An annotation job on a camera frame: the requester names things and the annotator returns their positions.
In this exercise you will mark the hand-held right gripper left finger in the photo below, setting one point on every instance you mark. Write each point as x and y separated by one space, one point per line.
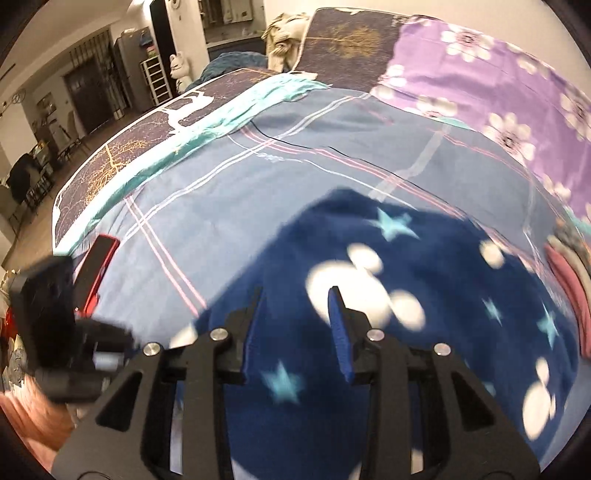
253 341

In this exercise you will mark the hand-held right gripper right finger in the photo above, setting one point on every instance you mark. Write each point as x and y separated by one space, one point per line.
340 341

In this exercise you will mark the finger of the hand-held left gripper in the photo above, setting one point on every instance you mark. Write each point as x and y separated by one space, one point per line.
94 277

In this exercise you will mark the navy star-print fleece pajama top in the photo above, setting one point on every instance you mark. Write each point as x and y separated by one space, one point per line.
415 369

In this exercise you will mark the stack of folded clothes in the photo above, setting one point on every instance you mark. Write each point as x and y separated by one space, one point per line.
572 295

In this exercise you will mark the beige clothes pile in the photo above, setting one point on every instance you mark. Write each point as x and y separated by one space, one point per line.
284 41

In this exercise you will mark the pink fuzzy cloth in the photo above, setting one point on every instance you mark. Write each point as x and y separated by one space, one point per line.
32 415

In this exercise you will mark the dark dining chair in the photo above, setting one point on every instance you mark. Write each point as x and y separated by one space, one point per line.
27 180

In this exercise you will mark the dark deer-print bedspread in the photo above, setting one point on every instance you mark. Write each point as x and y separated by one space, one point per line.
138 138

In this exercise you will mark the blue-grey plaid bed sheet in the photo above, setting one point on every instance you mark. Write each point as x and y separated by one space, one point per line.
277 184

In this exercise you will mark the dark door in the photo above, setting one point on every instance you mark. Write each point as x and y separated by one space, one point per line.
87 97

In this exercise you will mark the white shelf rack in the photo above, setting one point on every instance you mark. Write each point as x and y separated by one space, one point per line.
154 81

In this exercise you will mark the dark tall cabinet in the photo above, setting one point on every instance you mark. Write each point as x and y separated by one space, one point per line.
129 69

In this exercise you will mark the white lucky cat figurine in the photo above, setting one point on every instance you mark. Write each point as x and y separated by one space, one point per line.
179 69

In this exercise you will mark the teal quilted cloth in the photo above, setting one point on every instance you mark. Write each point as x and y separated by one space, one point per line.
258 99

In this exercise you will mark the dark teal knit blanket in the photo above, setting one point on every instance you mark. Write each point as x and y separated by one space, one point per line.
235 64

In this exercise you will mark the purple floral pillow cover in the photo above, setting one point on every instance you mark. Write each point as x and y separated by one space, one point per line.
485 83

